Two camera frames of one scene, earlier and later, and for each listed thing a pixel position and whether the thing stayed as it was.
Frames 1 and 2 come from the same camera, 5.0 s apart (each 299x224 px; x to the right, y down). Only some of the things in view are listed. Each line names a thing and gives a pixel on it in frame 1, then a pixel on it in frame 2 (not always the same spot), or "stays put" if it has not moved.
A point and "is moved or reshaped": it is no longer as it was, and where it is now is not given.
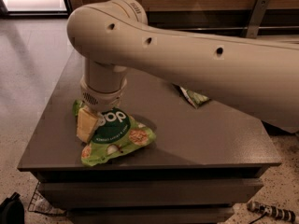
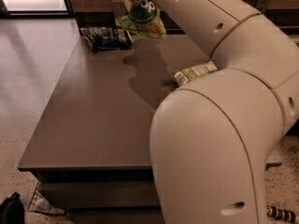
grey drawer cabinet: [201, 162] stays put
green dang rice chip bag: [117, 132] is moved or reshaped
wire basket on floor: [41, 203] stays put
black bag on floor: [12, 210] stays put
